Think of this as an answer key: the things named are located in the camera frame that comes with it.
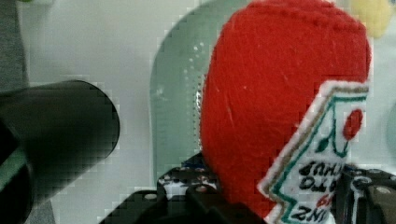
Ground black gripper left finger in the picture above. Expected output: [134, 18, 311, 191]
[100, 153, 266, 224]

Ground red plush ketchup bottle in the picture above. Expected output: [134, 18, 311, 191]
[200, 0, 371, 224]

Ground yellow banana peel toy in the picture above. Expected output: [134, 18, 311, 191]
[350, 0, 395, 38]

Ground light green strainer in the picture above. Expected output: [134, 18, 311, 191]
[149, 0, 250, 178]

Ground black cylinder post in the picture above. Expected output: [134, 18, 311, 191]
[1, 80, 120, 224]

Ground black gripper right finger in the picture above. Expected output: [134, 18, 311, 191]
[331, 165, 396, 224]

